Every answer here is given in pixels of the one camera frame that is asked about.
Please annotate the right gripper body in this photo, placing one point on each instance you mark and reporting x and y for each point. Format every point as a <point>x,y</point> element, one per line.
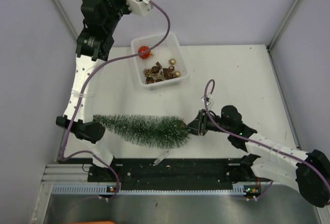
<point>211,126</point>

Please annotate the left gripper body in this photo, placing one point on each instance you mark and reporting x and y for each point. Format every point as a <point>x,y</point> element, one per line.
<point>116,4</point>

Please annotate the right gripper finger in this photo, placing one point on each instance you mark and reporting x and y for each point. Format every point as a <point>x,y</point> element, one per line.
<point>201,115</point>
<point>195,127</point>

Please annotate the small green christmas tree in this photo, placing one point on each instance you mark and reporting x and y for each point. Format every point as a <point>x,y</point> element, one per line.
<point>162,132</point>

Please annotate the white plastic basket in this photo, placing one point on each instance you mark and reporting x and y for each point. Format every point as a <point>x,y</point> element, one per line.
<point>168,49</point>

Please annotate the brown and gold ornament garland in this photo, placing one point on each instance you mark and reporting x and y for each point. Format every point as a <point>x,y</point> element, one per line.
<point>158,73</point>

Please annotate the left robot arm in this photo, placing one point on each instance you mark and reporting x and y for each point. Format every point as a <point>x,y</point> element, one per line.
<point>92,50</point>

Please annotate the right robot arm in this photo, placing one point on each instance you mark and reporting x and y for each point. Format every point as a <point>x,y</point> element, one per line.
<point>305,172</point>

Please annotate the red glitter bauble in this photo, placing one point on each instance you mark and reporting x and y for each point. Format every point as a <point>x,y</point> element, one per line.
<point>145,52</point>

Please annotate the gold bauble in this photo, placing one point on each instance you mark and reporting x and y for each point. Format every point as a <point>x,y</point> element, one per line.
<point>172,61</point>

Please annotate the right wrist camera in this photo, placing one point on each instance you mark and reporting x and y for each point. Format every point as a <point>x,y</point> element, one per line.
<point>209,101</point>

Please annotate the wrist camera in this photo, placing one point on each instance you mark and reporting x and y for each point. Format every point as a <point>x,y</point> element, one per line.
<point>139,8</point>
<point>209,101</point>

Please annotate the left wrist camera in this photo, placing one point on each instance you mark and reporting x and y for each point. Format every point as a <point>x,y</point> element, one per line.
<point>139,8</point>

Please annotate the left aluminium corner post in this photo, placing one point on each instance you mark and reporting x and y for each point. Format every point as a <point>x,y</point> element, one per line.
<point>63,14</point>

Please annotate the aluminium corner post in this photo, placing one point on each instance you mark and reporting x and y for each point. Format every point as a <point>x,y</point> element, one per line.
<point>63,14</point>
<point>284,24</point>

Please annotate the white cable duct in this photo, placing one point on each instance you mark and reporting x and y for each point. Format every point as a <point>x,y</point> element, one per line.
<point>110,189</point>

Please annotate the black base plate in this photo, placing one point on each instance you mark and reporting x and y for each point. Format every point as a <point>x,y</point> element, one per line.
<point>185,163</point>

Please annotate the right aluminium corner post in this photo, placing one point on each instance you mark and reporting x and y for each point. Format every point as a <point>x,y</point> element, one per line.
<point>284,24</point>

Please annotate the aluminium frame rail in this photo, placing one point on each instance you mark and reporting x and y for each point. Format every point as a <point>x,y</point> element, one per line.
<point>64,173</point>

